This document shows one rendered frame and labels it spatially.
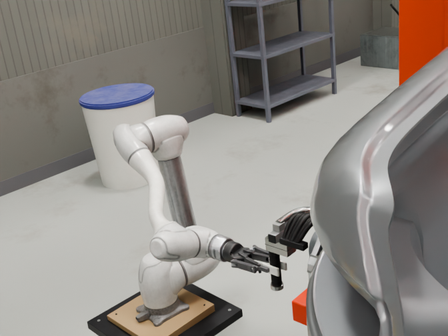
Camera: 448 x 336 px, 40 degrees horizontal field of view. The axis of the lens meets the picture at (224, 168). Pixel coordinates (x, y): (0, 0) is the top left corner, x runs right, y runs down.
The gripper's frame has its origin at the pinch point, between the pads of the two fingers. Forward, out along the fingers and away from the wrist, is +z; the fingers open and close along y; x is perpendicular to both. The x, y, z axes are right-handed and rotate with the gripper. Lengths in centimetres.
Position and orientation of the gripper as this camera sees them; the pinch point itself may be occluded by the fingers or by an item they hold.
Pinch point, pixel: (274, 267)
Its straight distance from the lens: 209.2
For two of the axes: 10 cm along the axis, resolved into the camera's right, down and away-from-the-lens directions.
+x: -1.1, -9.2, -3.8
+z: 7.5, 1.8, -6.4
